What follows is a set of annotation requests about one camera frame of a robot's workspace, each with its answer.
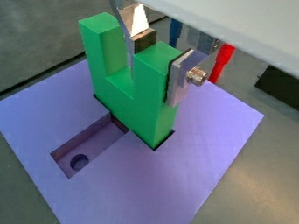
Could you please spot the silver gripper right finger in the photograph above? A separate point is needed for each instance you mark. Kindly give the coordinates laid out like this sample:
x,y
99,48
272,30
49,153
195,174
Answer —
x,y
184,67

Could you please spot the green U-shaped block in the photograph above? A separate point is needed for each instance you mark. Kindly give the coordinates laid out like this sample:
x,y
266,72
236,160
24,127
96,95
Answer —
x,y
130,88

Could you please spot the purple insertion board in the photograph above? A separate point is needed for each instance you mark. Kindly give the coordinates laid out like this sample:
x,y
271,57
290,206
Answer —
x,y
131,184

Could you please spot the blue hexagonal peg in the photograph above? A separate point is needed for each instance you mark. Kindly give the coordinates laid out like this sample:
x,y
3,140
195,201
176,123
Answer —
x,y
175,32

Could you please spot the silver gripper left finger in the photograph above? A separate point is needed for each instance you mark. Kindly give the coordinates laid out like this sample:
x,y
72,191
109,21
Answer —
x,y
139,35

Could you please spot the dark grey metal plate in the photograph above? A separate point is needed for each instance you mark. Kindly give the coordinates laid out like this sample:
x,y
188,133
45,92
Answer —
x,y
280,85

